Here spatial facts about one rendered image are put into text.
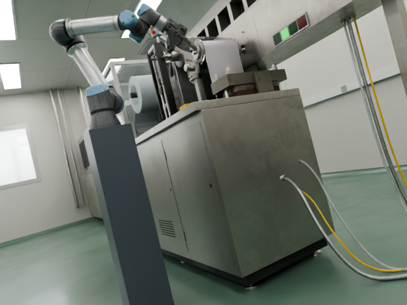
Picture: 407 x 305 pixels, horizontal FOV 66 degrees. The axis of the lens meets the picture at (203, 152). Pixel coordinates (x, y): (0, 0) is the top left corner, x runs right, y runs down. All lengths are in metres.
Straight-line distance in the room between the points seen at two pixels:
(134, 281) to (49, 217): 5.54
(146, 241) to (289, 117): 0.95
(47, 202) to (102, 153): 5.54
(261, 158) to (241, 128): 0.18
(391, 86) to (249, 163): 2.87
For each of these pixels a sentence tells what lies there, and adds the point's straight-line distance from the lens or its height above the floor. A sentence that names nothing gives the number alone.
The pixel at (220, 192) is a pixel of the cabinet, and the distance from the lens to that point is 1.41.
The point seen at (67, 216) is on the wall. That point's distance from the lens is 7.05.
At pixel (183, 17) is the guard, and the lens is 2.62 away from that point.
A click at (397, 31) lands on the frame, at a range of 1.66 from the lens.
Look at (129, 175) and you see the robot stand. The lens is 1.54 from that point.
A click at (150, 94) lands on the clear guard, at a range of 2.77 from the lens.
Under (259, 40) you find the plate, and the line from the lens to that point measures 1.98.
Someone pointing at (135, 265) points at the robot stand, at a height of 0.25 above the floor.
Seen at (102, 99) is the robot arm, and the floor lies 1.04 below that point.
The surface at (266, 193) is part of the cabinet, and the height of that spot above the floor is 0.41.
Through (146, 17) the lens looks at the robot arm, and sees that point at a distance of 1.81.
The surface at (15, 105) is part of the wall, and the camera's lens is 7.28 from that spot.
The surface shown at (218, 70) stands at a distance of 1.85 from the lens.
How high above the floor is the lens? 0.64
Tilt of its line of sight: 2 degrees up
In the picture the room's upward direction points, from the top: 14 degrees counter-clockwise
